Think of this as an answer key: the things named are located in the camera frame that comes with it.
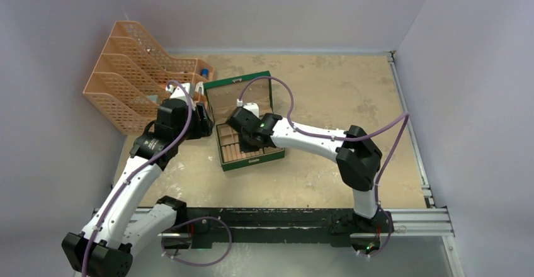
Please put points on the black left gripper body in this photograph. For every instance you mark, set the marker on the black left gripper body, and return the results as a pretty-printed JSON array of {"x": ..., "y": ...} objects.
[{"x": 194, "y": 130}]

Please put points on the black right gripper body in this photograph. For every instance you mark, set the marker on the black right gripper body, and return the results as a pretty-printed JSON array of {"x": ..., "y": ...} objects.
[{"x": 246, "y": 145}]

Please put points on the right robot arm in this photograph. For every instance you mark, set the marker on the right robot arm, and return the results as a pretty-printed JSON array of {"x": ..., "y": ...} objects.
[{"x": 357, "y": 157}]

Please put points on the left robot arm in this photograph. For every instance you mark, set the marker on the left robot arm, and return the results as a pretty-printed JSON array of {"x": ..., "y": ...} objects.
[{"x": 110, "y": 242}]

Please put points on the green jewelry box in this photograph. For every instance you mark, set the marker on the green jewelry box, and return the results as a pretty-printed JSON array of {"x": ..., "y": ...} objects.
[{"x": 222, "y": 96}]

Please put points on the orange mesh file organizer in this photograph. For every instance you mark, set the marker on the orange mesh file organizer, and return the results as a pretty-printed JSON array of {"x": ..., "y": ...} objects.
[{"x": 128, "y": 81}]

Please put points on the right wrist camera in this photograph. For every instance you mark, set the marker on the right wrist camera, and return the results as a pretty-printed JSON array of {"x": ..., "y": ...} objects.
[{"x": 252, "y": 107}]

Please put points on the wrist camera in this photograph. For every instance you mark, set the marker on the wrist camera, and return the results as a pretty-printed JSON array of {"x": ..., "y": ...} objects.
[
  {"x": 193, "y": 92},
  {"x": 252, "y": 107}
]

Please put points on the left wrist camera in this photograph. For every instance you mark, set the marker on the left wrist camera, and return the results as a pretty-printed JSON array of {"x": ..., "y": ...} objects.
[{"x": 193, "y": 92}]

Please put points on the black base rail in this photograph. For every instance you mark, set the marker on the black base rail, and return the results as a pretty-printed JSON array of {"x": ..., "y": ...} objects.
[{"x": 338, "y": 227}]

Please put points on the aluminium frame rail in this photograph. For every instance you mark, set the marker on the aluminium frame rail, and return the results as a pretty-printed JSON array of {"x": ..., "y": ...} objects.
[{"x": 449, "y": 237}]

